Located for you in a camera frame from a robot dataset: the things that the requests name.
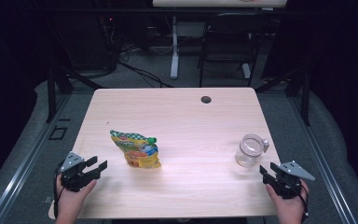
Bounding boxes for person's right hand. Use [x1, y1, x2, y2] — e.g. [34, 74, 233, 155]
[265, 180, 310, 217]

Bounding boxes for black metal stand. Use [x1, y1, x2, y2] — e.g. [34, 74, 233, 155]
[45, 66, 103, 124]
[255, 64, 311, 127]

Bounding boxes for white background desk top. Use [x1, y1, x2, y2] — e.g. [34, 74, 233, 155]
[152, 0, 288, 8]

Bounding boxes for black floor cables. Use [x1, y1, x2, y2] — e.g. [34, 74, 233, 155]
[117, 60, 173, 89]

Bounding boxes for aluminium floor rail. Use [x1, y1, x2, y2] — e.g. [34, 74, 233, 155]
[0, 92, 71, 224]
[287, 96, 358, 224]

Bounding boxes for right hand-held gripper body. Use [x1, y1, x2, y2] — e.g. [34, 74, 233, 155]
[271, 160, 316, 200]

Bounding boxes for yellow spout pouch green cap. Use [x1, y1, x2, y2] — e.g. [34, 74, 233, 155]
[109, 129, 162, 170]

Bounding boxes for white desk foot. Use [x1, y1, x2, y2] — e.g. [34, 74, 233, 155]
[241, 63, 252, 79]

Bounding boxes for hand-held gripper black cable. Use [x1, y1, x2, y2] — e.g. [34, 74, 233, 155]
[297, 186, 310, 222]
[53, 161, 67, 219]

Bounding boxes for person's left hand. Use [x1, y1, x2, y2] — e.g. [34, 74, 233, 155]
[55, 175, 98, 217]

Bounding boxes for left hand-held gripper black cable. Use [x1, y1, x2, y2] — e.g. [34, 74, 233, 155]
[53, 161, 67, 219]

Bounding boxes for white desk leg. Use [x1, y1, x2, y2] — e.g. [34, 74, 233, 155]
[170, 16, 180, 80]

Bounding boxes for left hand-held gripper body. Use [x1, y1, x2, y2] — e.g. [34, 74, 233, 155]
[59, 151, 102, 192]

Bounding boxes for clear glass jar hinged lid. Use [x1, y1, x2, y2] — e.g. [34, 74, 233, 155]
[234, 133, 270, 168]

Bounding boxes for black folding chair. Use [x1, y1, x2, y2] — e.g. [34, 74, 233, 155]
[198, 12, 269, 88]

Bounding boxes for right hand-held gripper black cable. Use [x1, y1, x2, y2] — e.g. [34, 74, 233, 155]
[297, 186, 310, 222]

